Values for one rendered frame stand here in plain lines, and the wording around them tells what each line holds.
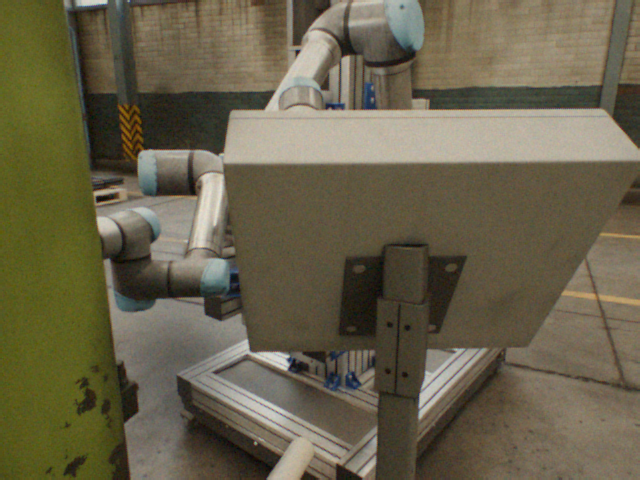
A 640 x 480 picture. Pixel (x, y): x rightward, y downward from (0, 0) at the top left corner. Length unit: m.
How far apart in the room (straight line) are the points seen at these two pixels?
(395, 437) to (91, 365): 0.32
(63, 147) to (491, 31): 7.32
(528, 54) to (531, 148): 7.03
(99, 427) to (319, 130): 0.28
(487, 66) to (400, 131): 7.06
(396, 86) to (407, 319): 0.78
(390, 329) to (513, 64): 7.06
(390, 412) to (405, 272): 0.15
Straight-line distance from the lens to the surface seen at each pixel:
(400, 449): 0.54
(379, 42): 1.13
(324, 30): 1.15
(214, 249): 1.00
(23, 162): 0.29
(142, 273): 0.96
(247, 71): 8.73
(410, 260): 0.45
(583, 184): 0.47
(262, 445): 1.73
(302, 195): 0.40
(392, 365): 0.49
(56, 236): 0.30
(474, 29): 7.56
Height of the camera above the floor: 1.20
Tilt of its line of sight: 16 degrees down
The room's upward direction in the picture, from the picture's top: straight up
